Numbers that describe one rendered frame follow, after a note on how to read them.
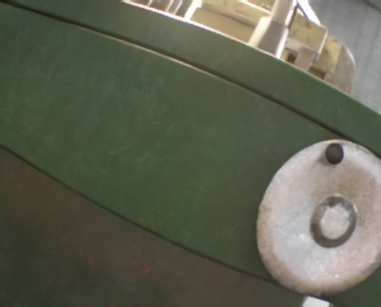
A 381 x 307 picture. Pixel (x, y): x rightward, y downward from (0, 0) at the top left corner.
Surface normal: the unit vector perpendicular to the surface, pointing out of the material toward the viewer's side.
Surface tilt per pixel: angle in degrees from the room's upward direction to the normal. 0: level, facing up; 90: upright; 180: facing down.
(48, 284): 90
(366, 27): 90
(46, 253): 90
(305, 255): 75
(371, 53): 90
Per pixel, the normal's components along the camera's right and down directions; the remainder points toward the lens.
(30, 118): -0.09, -0.07
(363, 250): -0.29, -0.25
